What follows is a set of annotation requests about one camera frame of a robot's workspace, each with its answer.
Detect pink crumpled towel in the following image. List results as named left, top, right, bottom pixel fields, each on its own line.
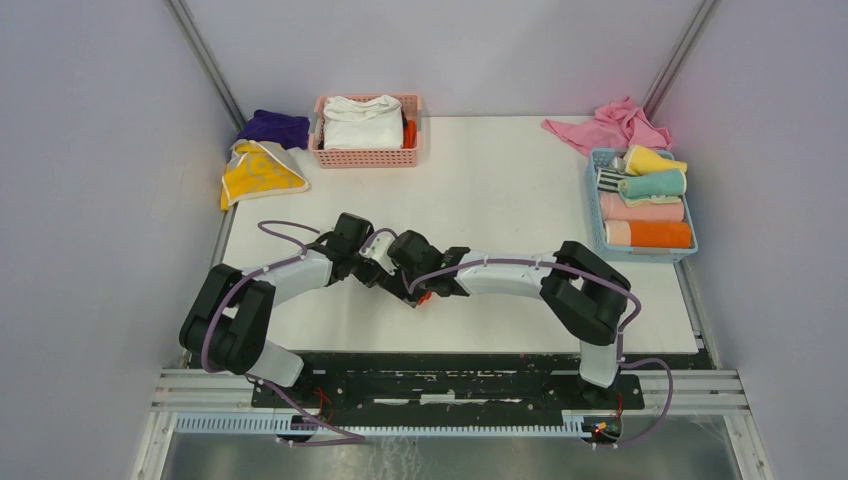
left=541, top=97, right=673, bottom=155

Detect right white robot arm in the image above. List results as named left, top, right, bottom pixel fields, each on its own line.
left=362, top=231, right=641, bottom=408

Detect rolled yellow towel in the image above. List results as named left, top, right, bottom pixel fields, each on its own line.
left=623, top=145, right=688, bottom=176

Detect blue perforated basket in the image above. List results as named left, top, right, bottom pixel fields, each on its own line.
left=584, top=148, right=699, bottom=264

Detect purple cloth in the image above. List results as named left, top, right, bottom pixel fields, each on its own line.
left=237, top=109, right=310, bottom=150

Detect aluminium corner rail left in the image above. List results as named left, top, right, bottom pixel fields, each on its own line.
left=164, top=0, right=246, bottom=129

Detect white slotted cable duct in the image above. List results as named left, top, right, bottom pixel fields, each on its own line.
left=173, top=413, right=598, bottom=439

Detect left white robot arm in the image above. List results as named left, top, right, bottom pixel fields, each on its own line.
left=179, top=213, right=397, bottom=407

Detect orange red towel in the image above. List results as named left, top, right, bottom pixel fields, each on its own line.
left=416, top=291, right=433, bottom=306

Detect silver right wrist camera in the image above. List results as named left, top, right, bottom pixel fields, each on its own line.
left=360, top=232, right=396, bottom=275

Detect rolled striped towel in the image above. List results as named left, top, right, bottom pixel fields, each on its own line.
left=596, top=168, right=627, bottom=193

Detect aluminium corner rail right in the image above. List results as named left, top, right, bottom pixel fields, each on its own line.
left=642, top=0, right=722, bottom=120

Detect yellow green teal towel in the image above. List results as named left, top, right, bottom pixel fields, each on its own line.
left=618, top=169, right=688, bottom=207

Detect white folded cloth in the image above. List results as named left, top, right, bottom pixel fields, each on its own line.
left=322, top=95, right=404, bottom=150

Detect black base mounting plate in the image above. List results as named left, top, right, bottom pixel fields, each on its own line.
left=251, top=352, right=663, bottom=428

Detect orange cloth in pink basket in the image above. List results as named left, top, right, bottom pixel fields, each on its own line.
left=403, top=119, right=417, bottom=149

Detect pink perforated basket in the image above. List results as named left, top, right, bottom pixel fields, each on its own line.
left=308, top=93, right=425, bottom=169

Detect aluminium corner rail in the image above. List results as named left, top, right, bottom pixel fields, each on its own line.
left=164, top=0, right=246, bottom=129
left=642, top=0, right=722, bottom=120

